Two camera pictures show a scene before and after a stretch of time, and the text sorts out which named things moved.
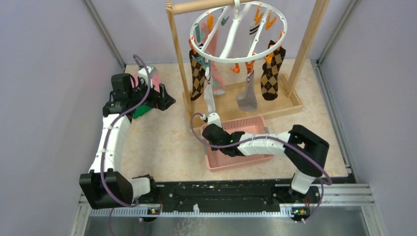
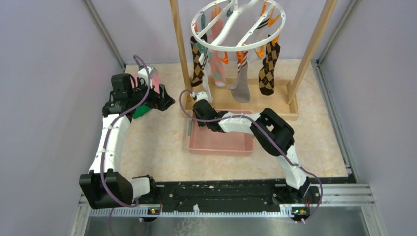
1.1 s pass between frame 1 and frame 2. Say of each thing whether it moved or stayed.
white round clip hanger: moved
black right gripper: moved
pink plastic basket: moved
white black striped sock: moved
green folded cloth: stayed
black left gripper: stayed
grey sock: moved
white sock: moved
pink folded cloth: stayed
